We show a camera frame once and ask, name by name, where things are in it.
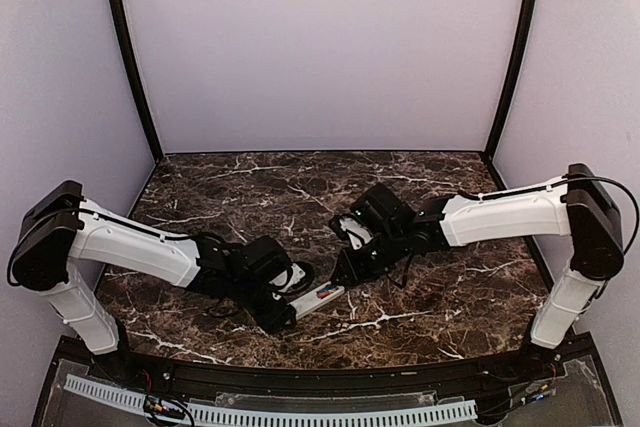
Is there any black frame post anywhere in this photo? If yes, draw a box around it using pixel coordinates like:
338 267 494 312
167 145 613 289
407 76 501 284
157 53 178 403
108 0 164 163
483 0 536 164

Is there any white remote control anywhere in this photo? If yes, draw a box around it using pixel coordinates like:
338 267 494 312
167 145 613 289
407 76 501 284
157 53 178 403
290 282 345 320

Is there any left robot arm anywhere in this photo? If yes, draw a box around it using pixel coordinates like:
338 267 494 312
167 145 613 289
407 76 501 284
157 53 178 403
7 180 314 383

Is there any white slotted cable duct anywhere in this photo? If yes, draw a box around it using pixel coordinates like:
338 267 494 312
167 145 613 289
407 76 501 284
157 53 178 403
64 375 477 427

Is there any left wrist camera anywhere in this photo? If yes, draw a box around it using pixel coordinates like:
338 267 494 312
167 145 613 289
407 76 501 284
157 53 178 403
271 261 315 295

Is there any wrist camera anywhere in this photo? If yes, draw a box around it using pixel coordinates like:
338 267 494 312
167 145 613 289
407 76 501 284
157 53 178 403
271 261 315 295
329 214 373 250

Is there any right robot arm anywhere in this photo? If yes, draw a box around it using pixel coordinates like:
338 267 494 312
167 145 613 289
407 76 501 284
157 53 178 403
330 163 634 381

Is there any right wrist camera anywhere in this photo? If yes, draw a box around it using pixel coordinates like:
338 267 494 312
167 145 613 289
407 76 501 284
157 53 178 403
329 214 373 250

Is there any left black frame post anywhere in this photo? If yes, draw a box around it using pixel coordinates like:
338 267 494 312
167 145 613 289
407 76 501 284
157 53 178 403
108 0 164 163

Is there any black front rail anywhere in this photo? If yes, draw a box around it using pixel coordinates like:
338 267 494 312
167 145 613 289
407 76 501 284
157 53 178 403
123 352 529 398

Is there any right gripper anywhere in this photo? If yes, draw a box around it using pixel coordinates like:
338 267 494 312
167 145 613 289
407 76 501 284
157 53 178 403
329 226 407 287

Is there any right black frame post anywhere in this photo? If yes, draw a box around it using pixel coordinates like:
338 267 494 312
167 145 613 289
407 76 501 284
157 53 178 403
483 0 536 164

